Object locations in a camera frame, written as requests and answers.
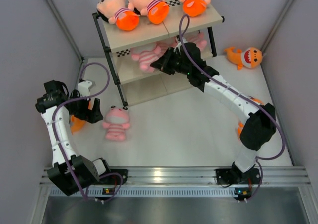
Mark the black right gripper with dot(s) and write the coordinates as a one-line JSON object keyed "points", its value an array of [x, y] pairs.
{"points": [[163, 63]]}

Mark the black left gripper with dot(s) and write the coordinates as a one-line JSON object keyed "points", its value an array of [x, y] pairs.
{"points": [[92, 115]]}

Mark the pink striped plush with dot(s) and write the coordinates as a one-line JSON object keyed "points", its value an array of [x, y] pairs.
{"points": [[197, 38], [145, 55], [166, 44], [116, 122]]}

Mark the small boy doll plush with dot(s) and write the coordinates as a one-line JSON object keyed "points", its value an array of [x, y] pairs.
{"points": [[155, 10]]}

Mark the black-haired boy doll plush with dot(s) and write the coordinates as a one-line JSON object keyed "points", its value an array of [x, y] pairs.
{"points": [[118, 14]]}

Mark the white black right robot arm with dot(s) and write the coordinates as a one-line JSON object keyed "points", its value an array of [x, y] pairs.
{"points": [[258, 119]]}

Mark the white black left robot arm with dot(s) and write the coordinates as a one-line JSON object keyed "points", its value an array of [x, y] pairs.
{"points": [[70, 172]]}

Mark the beige black three-tier shelf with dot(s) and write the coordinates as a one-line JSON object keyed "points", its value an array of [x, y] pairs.
{"points": [[123, 51]]}

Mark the orange shark plush left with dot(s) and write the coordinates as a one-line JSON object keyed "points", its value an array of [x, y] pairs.
{"points": [[75, 124]]}

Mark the orange shark plush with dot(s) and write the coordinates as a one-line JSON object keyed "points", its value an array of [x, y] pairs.
{"points": [[75, 124], [249, 58], [241, 125]]}

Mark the orange shark plush far right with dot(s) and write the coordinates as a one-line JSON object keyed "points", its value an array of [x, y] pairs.
{"points": [[249, 58]]}

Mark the orange shark plush near right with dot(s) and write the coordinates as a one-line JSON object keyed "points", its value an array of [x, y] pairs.
{"points": [[241, 125]]}

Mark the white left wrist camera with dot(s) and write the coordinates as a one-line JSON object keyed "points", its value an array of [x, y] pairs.
{"points": [[84, 87]]}

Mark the aluminium mounting rail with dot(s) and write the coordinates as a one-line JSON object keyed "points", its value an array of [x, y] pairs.
{"points": [[272, 176]]}

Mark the white slotted cable duct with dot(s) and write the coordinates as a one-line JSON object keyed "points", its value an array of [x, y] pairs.
{"points": [[176, 192]]}

